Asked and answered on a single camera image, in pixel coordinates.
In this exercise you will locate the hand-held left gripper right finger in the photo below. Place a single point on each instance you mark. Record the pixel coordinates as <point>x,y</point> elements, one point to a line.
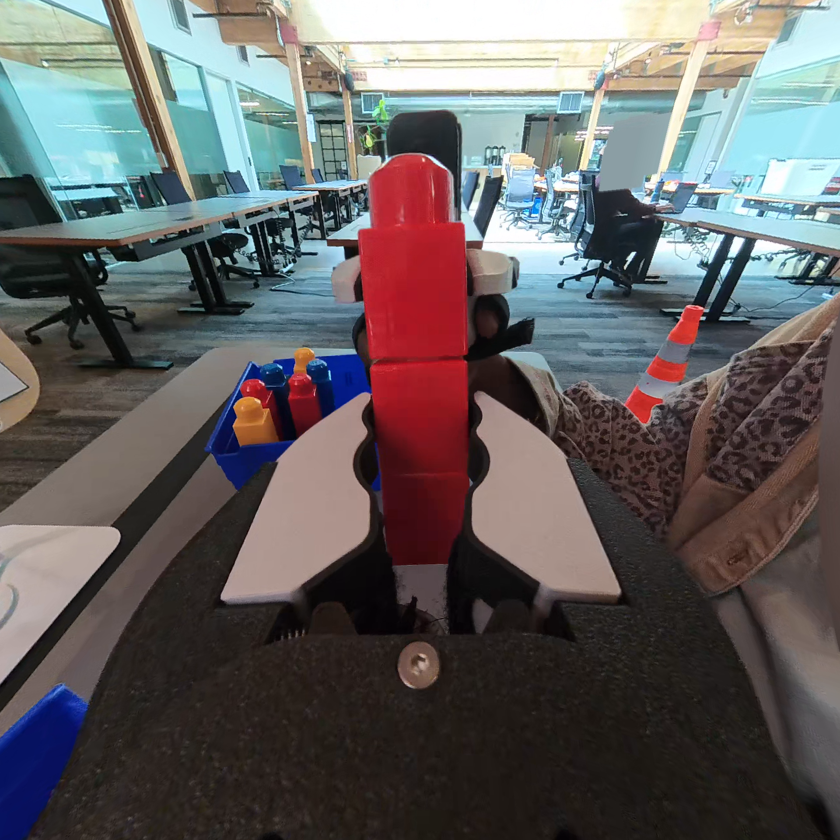
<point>544,518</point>

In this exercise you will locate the person's right hand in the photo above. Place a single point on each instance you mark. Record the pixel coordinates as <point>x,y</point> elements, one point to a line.
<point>505,394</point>

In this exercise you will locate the orange mega block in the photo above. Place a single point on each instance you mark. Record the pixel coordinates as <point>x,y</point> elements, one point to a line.
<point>303,358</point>

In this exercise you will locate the instruction poster on stand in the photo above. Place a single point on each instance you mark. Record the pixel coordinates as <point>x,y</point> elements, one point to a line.
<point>19,407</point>

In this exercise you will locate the black office chair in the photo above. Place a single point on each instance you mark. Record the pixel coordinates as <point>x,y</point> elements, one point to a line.
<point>594,243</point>
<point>46,262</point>

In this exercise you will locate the blue mega block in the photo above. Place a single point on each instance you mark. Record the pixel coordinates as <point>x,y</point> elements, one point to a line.
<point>321,384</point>
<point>274,380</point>

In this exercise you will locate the long wooden office desk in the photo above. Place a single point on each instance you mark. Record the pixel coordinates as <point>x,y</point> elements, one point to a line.
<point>768,233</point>
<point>131,226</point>

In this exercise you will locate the wooden post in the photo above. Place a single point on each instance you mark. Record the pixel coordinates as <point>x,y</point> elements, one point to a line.
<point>302,111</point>
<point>154,105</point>
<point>590,128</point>
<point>682,98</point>

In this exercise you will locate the person's beige jacket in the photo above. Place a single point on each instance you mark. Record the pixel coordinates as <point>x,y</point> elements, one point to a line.
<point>741,525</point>

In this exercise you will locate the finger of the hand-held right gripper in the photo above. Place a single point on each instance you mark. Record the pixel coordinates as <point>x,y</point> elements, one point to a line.
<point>344,282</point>
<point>492,269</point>

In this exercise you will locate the green potted plant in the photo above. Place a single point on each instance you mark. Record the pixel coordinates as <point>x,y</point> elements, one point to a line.
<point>377,124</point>

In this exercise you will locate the person's white shirt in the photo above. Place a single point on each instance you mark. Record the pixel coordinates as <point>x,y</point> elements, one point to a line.
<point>787,656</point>

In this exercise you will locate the yellow mega block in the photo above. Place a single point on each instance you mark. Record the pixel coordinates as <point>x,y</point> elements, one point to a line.
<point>254,423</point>

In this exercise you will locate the row of black office chairs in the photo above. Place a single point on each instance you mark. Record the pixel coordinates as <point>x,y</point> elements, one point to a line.
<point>170,187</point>

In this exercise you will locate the orange traffic cone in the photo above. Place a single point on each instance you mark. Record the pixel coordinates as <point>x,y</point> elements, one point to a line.
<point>669,367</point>

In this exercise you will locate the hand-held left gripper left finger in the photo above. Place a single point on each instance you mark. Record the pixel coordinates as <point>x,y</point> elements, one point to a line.
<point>302,518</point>

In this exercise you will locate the blue plastic bin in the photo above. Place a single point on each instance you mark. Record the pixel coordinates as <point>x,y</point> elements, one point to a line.
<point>33,761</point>
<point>256,463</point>

